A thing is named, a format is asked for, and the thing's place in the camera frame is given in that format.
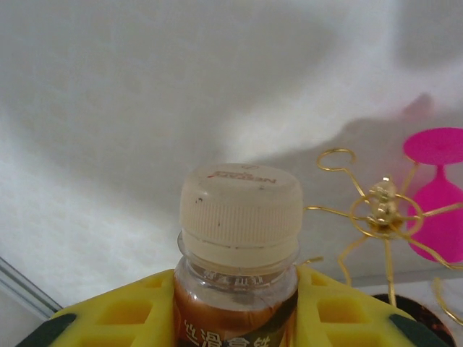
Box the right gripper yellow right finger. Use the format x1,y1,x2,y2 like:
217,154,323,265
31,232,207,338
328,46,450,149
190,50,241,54
294,262,445,347

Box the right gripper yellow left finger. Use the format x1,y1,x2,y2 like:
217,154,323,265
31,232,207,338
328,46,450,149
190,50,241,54
20,267,179,347

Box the brown coffee bottle cream cap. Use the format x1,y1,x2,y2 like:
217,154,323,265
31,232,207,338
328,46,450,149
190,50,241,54
173,163,304,347

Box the pink plastic wine glass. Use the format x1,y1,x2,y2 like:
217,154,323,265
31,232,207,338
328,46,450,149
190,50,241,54
402,127,463,269

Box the aluminium frame post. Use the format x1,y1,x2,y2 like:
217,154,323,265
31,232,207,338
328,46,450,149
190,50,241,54
0,255,63,320

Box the gold wire stand black base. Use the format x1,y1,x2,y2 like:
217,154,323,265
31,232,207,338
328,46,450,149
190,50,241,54
303,147,463,344

